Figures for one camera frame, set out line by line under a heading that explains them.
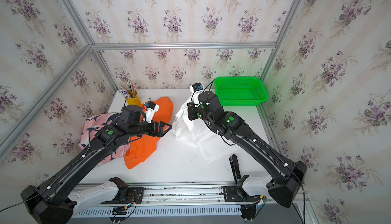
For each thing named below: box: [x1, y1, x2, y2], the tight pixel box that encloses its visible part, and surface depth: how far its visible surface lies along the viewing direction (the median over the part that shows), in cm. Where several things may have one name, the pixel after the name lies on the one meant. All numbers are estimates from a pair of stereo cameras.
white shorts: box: [172, 94, 238, 164], surface depth 88 cm
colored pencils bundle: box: [120, 80, 137, 98], surface depth 105 cm
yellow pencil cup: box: [126, 90, 142, 106], surface depth 106 cm
